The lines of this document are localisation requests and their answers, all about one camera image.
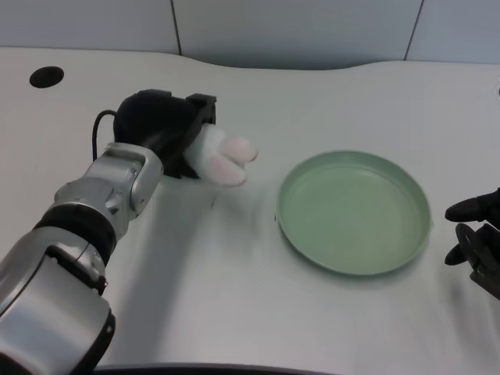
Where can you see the white plush rabbit doll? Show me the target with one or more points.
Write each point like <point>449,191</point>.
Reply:
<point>222,156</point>

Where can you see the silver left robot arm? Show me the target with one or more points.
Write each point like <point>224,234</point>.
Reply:
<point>66,250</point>

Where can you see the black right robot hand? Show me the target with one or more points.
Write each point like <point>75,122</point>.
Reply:
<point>476,234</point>

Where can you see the green round plate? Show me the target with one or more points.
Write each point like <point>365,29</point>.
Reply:
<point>354,213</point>

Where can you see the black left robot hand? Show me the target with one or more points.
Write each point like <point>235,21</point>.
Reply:
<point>164,129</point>

